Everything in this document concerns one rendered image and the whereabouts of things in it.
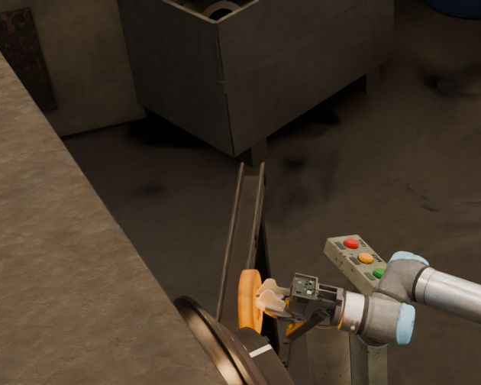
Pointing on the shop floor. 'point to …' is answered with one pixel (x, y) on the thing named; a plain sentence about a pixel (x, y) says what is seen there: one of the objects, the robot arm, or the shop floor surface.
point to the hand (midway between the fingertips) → (250, 297)
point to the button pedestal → (360, 361)
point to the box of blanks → (251, 62)
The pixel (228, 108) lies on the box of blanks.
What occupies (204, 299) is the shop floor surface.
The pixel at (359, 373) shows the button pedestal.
